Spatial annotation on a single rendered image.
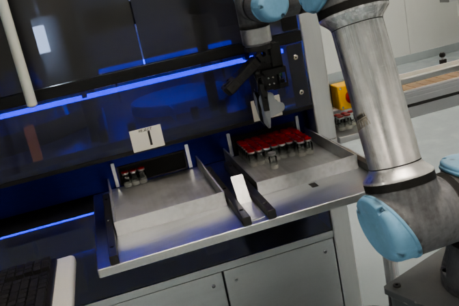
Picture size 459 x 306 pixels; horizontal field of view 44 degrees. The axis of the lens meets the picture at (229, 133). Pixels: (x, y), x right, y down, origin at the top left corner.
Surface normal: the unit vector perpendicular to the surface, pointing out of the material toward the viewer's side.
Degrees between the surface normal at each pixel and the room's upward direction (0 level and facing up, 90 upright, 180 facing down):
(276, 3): 90
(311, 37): 90
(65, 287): 0
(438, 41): 90
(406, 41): 90
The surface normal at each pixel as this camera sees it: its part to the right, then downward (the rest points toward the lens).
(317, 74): 0.25, 0.22
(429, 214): 0.24, -0.06
